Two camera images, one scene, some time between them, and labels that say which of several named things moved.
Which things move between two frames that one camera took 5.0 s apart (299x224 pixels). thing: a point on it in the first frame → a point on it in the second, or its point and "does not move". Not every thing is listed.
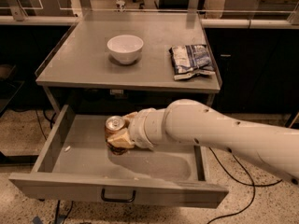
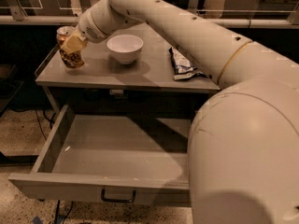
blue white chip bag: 192,60 does not move
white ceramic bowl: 125,48 does not move
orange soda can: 114,124 → 73,60
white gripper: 137,131 → 88,27
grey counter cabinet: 124,62 does not move
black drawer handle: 134,195 does not move
